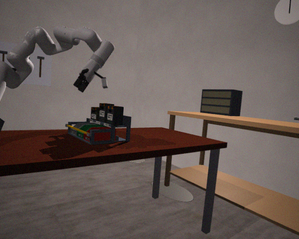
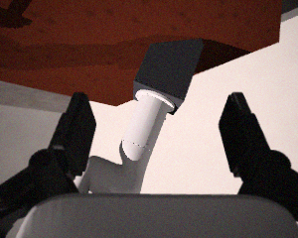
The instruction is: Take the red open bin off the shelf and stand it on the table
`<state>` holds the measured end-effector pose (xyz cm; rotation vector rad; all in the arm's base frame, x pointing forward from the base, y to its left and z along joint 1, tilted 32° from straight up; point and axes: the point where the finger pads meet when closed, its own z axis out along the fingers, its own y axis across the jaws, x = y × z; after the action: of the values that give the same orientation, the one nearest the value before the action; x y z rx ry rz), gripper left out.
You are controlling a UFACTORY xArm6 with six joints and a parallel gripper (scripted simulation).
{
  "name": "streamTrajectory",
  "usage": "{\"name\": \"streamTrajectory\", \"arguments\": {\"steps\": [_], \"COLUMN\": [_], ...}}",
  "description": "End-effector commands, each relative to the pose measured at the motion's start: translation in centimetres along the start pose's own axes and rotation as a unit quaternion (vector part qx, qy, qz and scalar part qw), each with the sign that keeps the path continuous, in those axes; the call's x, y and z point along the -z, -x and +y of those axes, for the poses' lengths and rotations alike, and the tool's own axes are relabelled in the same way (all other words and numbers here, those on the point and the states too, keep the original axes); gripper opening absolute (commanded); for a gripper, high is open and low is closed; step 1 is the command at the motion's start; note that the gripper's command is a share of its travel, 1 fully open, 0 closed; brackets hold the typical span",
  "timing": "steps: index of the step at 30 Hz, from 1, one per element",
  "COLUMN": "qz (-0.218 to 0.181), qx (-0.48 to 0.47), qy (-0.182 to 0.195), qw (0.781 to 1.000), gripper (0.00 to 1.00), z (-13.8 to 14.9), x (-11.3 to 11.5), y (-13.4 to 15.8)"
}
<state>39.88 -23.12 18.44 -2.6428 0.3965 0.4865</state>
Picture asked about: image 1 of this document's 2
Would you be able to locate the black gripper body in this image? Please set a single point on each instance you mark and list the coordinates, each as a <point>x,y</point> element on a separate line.
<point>92,65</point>

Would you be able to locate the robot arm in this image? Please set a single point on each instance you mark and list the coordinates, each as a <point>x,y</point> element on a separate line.
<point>19,56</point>

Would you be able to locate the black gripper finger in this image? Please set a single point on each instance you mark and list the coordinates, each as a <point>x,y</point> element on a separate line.
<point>81,78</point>
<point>83,86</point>

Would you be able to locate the grey open bin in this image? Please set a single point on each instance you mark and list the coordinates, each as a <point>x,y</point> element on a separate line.
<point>79,125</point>

